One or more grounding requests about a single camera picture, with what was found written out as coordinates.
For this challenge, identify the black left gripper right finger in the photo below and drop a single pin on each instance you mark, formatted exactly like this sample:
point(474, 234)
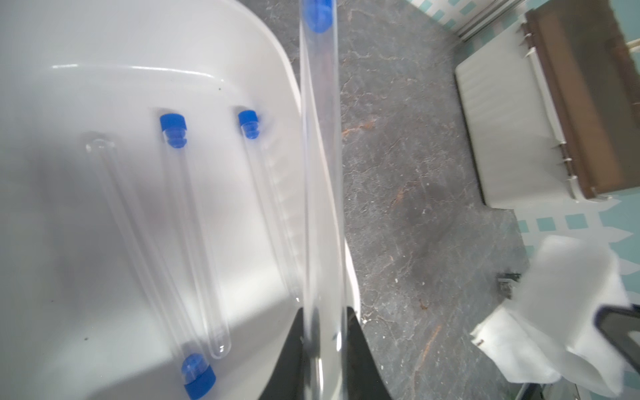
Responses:
point(362, 377)

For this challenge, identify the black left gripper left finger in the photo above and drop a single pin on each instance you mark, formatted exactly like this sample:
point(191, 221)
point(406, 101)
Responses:
point(289, 376)

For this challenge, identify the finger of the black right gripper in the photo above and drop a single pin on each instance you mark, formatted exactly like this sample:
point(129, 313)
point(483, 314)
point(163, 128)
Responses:
point(620, 326)

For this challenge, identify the white wiping cloth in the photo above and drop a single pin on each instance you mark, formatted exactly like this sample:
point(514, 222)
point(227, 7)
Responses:
point(546, 330)

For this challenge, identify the small metal blue clip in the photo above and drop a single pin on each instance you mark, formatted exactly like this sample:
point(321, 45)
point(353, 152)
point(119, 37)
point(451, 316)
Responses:
point(507, 283)

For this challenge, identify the brown lidded storage box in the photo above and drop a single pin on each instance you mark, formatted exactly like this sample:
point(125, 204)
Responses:
point(552, 108)

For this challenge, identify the white rectangular plastic tray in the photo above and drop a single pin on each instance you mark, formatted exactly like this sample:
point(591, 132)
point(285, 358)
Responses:
point(151, 185)

